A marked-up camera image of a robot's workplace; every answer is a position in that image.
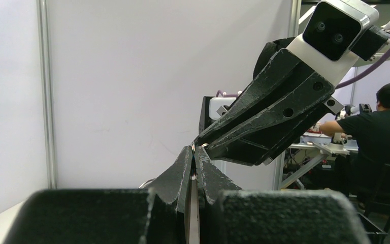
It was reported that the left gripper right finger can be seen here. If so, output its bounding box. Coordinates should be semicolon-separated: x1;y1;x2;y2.
194;146;242;216

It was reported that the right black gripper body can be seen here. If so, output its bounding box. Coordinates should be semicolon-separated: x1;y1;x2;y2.
263;98;344;165

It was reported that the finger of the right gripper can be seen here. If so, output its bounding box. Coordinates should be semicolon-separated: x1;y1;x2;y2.
193;48;302;145
202;71;335;166

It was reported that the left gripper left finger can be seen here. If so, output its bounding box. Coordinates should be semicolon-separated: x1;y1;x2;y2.
146;146;193;213

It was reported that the silver key black head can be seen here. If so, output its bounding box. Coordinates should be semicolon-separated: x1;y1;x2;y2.
185;168;201;244

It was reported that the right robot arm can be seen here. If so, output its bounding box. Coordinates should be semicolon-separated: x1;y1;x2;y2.
194;38;343;166

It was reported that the seated person black shirt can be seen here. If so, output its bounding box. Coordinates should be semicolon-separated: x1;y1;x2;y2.
319;83;390;209

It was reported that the black chair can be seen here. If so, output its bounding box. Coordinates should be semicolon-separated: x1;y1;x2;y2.
358;164;390;243

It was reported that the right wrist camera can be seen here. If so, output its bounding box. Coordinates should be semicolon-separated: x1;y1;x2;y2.
287;1;390;86

